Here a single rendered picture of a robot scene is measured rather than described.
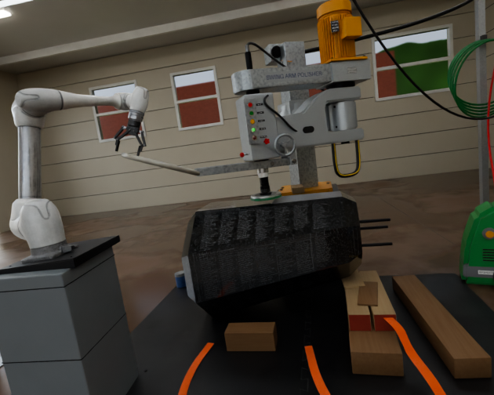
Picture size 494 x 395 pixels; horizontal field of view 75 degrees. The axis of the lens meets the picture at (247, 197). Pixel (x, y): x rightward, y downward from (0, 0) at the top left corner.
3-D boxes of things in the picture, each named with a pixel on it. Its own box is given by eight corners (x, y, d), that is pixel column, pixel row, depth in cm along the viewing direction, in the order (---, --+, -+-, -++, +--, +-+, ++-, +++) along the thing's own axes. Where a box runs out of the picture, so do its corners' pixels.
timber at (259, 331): (227, 351, 196) (223, 333, 194) (231, 339, 208) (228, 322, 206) (275, 351, 190) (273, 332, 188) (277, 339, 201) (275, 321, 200)
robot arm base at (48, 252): (59, 258, 146) (56, 246, 145) (19, 263, 150) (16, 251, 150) (86, 245, 163) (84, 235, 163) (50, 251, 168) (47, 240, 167)
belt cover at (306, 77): (350, 91, 248) (349, 68, 246) (372, 84, 224) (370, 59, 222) (230, 103, 224) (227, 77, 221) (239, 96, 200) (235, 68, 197)
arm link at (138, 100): (149, 114, 203) (137, 114, 211) (154, 90, 203) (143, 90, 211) (134, 109, 195) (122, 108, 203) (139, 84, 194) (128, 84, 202)
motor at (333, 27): (344, 69, 246) (339, 13, 240) (370, 56, 217) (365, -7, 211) (311, 72, 239) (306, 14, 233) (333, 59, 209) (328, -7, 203)
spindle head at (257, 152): (290, 157, 239) (283, 96, 232) (303, 157, 218) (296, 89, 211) (243, 164, 230) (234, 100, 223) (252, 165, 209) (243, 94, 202)
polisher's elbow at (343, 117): (325, 132, 242) (322, 106, 239) (346, 129, 248) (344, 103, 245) (341, 130, 224) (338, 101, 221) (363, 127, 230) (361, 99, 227)
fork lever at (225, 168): (288, 164, 237) (287, 157, 237) (299, 164, 219) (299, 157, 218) (194, 175, 220) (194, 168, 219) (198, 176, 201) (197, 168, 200)
